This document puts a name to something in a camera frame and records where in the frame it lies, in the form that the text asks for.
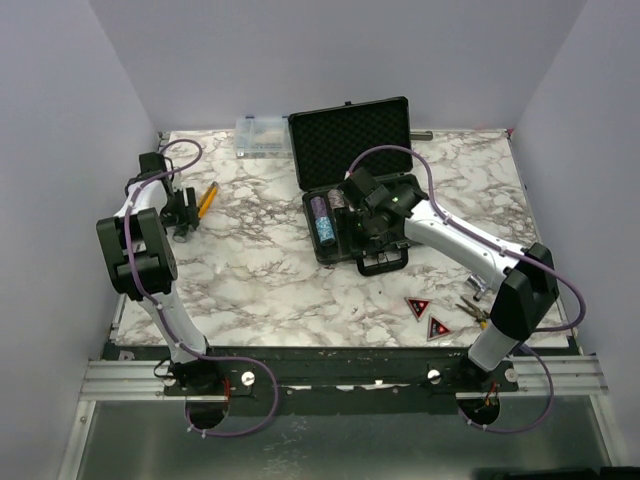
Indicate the lower triangular red black card box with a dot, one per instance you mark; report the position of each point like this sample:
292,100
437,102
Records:
437,329

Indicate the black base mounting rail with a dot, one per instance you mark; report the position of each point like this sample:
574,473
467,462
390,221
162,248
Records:
260,381

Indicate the dark metal cylinder rod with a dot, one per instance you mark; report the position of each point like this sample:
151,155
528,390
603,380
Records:
426,135

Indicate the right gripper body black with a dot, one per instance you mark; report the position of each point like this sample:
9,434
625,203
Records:
366,238

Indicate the black poker set case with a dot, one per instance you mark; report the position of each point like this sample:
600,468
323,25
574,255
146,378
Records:
353,164

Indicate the green blue poker chip stack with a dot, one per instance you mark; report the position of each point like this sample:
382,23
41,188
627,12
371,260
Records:
181,233

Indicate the upper triangular red black card box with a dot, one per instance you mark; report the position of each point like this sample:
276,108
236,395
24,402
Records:
418,307

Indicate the purple poker chip stack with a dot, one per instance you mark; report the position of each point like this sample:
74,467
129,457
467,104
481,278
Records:
319,207

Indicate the yellow handled pliers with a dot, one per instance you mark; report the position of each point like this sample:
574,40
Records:
480,316

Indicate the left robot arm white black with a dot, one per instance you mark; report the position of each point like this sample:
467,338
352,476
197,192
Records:
141,265

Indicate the triangular red black card box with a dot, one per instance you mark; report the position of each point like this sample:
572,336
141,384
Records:
418,307
437,329

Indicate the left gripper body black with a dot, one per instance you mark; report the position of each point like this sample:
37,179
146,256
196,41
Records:
174,213

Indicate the light blue poker chip stack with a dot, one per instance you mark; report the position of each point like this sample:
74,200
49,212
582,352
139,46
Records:
325,231

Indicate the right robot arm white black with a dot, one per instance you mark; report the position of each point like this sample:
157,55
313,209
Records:
524,291

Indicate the clear plastic organizer box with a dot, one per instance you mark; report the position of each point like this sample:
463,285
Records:
262,135

